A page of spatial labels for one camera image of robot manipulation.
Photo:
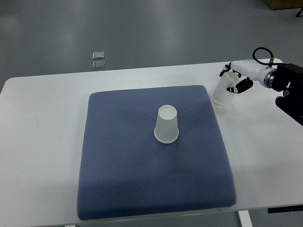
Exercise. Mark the brown cardboard box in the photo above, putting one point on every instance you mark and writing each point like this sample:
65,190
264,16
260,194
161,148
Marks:
284,4

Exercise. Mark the white paper cup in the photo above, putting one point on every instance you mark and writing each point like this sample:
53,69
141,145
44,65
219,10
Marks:
166,129
221,95

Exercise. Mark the metal floor plate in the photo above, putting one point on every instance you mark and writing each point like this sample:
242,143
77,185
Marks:
98,55
98,65

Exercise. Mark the upper metal floor plate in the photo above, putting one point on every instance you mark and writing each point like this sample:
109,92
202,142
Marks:
98,55

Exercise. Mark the black table control panel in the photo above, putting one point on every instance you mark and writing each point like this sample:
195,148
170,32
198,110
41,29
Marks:
285,209

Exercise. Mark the white table leg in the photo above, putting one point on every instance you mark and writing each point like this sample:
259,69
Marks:
244,218

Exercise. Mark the black tripod leg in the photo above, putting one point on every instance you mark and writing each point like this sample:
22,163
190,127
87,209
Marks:
299,12

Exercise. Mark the lower metal floor plate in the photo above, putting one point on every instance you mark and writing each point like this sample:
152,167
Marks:
98,65

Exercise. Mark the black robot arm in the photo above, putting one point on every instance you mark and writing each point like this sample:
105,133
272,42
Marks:
287,78

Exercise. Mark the blue textured cushion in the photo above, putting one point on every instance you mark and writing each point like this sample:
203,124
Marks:
125,171

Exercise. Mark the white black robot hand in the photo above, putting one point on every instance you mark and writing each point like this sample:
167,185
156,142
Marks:
253,71

